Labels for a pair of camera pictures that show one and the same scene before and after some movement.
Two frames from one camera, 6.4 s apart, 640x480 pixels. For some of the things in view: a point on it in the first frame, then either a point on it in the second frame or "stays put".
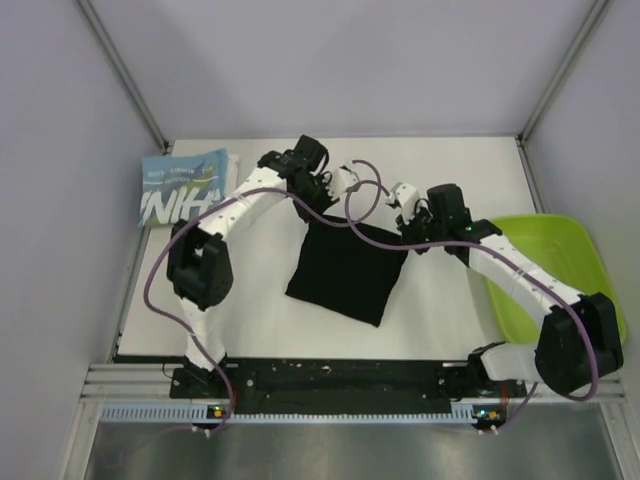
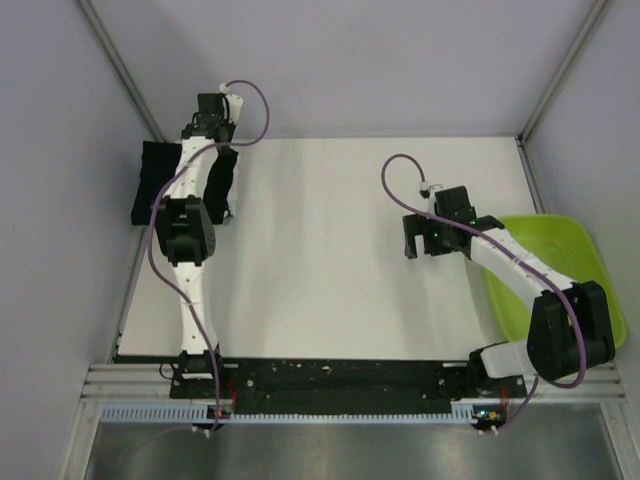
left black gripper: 326,199 to 230,128
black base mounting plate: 339,386 stays put
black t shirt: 340,270 to 157,162
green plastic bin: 558,247 stays put
